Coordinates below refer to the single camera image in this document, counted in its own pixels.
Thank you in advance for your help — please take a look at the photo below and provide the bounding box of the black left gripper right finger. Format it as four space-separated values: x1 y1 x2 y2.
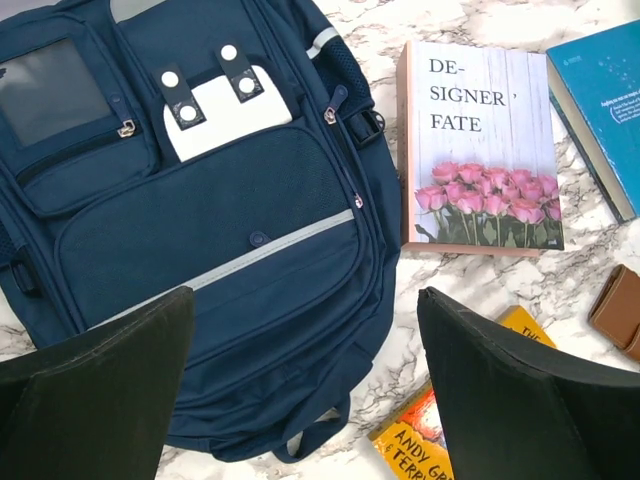
417 287 639 479

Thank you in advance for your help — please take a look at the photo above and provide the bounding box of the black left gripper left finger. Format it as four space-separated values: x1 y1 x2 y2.
1 287 194 479

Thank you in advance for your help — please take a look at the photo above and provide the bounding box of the brown leather wallet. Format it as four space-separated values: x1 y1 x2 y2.
588 264 639 362

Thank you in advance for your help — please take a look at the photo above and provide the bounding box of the navy blue student backpack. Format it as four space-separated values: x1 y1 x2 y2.
1 1 401 463

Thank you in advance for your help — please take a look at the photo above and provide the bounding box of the yellow paperback book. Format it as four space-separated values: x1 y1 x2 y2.
369 304 560 479

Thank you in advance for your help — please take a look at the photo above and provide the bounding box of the white book with pink roses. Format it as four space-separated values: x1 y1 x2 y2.
396 40 564 256

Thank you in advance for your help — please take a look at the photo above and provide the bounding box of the teal blue hardcover book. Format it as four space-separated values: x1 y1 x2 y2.
546 20 639 224

